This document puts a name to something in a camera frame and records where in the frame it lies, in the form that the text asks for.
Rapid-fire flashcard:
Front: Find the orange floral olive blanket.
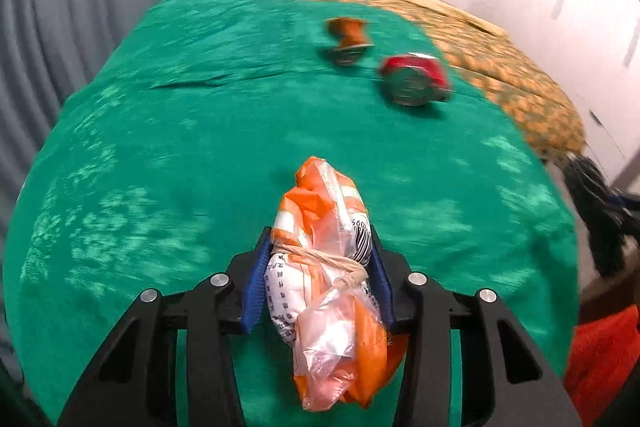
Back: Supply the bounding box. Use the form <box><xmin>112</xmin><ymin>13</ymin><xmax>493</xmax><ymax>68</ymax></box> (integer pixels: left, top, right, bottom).
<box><xmin>197</xmin><ymin>0</ymin><xmax>587</xmax><ymax>158</ymax></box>

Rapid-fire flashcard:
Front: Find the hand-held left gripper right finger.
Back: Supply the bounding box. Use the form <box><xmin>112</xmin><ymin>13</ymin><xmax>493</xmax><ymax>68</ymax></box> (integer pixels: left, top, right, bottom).
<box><xmin>369</xmin><ymin>232</ymin><xmax>583</xmax><ymax>427</ymax></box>

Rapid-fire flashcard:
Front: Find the grey curtain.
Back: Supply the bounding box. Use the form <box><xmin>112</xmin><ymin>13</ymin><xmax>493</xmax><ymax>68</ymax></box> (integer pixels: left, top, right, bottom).
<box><xmin>0</xmin><ymin>0</ymin><xmax>168</xmax><ymax>233</ymax></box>

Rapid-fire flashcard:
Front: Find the red can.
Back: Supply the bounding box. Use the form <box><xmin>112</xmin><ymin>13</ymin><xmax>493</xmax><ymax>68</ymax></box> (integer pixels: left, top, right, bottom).
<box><xmin>379</xmin><ymin>53</ymin><xmax>453</xmax><ymax>108</ymax></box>

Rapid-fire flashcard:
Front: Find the green blanket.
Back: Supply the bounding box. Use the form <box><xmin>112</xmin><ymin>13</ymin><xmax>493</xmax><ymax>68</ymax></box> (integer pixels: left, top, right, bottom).
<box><xmin>2</xmin><ymin>0</ymin><xmax>581</xmax><ymax>427</ymax></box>

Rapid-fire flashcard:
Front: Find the orange garment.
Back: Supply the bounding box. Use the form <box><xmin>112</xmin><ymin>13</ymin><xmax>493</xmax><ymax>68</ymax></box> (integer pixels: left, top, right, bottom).
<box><xmin>565</xmin><ymin>304</ymin><xmax>640</xmax><ymax>426</ymax></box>

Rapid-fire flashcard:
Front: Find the orange and white plastic bag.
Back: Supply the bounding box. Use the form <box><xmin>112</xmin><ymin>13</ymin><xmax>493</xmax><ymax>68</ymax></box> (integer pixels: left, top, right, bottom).
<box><xmin>264</xmin><ymin>157</ymin><xmax>408</xmax><ymax>412</ymax></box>

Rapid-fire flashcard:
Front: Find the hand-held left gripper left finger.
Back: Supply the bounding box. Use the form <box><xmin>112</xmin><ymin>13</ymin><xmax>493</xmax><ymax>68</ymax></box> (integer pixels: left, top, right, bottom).
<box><xmin>57</xmin><ymin>227</ymin><xmax>273</xmax><ymax>427</ymax></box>

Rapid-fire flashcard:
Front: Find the orange thread spool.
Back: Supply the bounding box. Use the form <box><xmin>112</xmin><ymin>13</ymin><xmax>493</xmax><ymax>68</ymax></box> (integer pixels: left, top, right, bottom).
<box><xmin>325</xmin><ymin>17</ymin><xmax>376</xmax><ymax>66</ymax></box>

